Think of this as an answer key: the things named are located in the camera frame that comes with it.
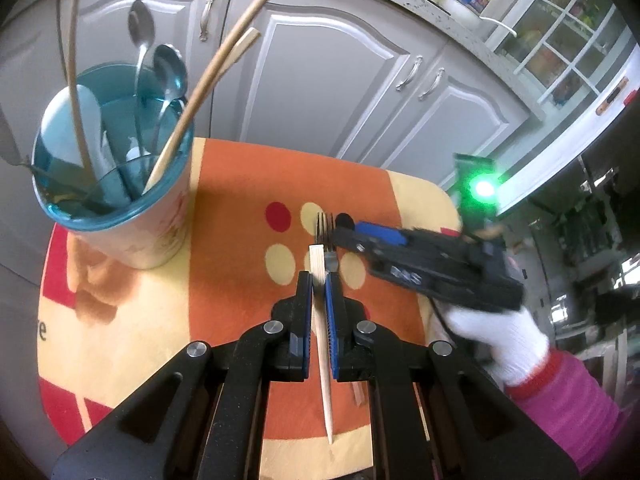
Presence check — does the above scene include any glass door cupboard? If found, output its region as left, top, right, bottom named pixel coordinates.
left=487, top=0, right=636, bottom=122

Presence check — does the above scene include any white cabinet door middle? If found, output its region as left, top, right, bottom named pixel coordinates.
left=56, top=0, right=239, bottom=143

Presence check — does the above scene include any white ceramic soup spoon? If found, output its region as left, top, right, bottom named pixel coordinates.
left=39, top=84, right=120, bottom=181

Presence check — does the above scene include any brown wooden chopstick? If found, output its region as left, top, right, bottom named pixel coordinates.
left=66, top=0, right=96, bottom=182

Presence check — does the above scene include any right pink sleeve forearm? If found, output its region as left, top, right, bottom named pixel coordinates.
left=506, top=350, right=629, bottom=476

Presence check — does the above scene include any white cabinet door right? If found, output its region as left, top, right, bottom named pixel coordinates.
left=210, top=0, right=447, bottom=162

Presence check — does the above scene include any metal fork on mat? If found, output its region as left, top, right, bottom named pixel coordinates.
left=314, top=212, right=340, bottom=273

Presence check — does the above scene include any orange patterned mat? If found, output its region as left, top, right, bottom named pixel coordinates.
left=37, top=139, right=460, bottom=479

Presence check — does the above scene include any teal rimmed utensil cup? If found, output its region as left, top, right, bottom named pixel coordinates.
left=32, top=63, right=194, bottom=270

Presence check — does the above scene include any white cabinet door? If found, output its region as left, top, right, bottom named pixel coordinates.
left=210, top=0, right=447, bottom=162
left=56, top=0, right=239, bottom=143

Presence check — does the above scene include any right white gloved hand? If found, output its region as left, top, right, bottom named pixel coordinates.
left=442, top=304, right=550, bottom=387

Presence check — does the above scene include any white bowl on counter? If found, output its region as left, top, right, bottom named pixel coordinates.
left=438, top=0, right=482, bottom=30

